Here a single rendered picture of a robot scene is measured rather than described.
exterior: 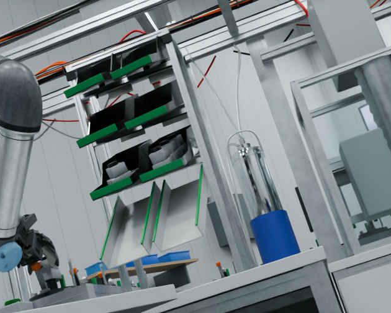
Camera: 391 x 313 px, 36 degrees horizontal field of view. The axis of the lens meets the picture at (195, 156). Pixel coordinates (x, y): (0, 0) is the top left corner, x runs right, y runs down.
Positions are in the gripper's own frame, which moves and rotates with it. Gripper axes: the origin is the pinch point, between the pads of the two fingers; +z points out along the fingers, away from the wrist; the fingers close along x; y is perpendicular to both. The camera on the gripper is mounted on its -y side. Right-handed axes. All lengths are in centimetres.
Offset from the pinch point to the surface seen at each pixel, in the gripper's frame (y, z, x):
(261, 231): -41, 60, 56
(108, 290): 12.5, 5.0, 16.6
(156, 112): -17, -24, 45
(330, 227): -58, 89, 83
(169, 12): -754, 293, -11
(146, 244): 12.4, -6.5, 32.8
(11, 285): -7.6, 11.0, -19.3
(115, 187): -4.5, -14.3, 27.9
